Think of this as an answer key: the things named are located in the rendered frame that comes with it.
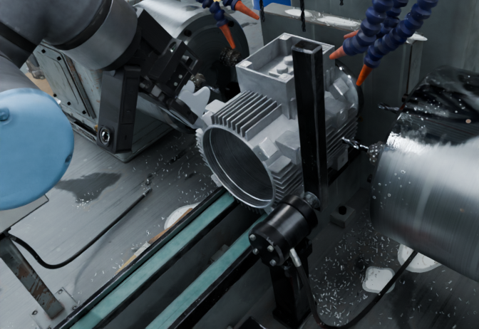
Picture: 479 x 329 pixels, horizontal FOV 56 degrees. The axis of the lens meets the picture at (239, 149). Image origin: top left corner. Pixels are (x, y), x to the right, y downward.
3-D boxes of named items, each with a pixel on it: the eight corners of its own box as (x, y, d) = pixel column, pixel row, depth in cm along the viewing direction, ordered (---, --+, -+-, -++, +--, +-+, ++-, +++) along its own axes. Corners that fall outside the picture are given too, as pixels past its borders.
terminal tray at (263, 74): (286, 69, 79) (282, 32, 75) (337, 85, 73) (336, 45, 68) (240, 102, 73) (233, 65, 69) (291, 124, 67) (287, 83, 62)
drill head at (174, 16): (168, 63, 122) (142, -29, 106) (271, 102, 100) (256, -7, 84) (92, 110, 110) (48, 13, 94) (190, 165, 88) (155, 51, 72)
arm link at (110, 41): (80, 58, 46) (37, 39, 51) (112, 82, 50) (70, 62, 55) (126, -13, 47) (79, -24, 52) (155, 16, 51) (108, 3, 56)
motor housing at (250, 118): (276, 129, 92) (266, 45, 79) (358, 164, 80) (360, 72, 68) (207, 186, 82) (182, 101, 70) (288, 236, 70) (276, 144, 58)
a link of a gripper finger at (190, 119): (205, 119, 63) (168, 89, 56) (199, 128, 63) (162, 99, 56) (183, 109, 66) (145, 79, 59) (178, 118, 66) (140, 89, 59)
